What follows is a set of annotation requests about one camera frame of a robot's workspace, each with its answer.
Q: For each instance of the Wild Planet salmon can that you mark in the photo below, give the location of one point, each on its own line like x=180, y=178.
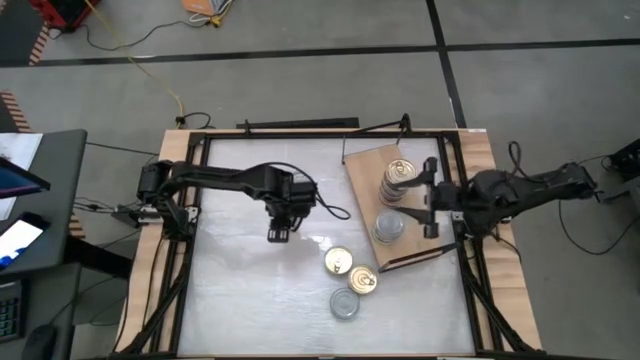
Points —
x=338, y=260
x=385, y=193
x=362, y=279
x=384, y=200
x=387, y=186
x=400, y=169

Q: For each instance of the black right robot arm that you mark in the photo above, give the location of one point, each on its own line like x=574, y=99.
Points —
x=540, y=187

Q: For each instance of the flat black bar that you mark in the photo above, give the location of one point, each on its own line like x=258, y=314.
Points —
x=300, y=123

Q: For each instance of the white paper sheet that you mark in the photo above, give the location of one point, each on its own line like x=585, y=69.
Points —
x=22, y=145

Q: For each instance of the black desk foot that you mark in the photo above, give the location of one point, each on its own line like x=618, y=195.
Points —
x=100, y=257

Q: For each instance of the black computer mouse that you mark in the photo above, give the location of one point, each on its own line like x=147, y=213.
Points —
x=40, y=342

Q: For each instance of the black clamp stand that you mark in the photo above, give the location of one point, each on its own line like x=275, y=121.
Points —
x=405, y=124

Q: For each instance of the black floor stand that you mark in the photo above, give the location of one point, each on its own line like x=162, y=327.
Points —
x=627, y=162

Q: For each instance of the blue tablet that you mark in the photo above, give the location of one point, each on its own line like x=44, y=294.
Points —
x=17, y=180

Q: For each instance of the orange flat board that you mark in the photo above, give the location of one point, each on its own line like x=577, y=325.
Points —
x=197, y=6

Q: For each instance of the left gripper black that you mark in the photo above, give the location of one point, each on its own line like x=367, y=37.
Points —
x=292, y=197

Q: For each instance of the black keyboard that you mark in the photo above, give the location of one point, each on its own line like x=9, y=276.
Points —
x=11, y=312

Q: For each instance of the red box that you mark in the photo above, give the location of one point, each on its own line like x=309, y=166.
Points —
x=62, y=12

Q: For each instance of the grey desk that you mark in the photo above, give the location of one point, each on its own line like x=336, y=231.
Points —
x=65, y=165

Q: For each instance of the Bumble Bee tuna can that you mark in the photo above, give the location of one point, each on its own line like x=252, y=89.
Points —
x=390, y=223
x=377, y=236
x=344, y=302
x=376, y=240

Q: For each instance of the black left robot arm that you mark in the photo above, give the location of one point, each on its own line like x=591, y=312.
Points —
x=220, y=177

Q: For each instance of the dark mat with orange stripes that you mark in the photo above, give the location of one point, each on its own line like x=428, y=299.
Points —
x=20, y=30
x=12, y=112

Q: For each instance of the smartphone with lit screen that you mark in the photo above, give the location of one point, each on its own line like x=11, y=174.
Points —
x=17, y=240

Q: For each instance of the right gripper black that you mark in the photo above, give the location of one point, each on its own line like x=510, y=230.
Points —
x=450, y=199

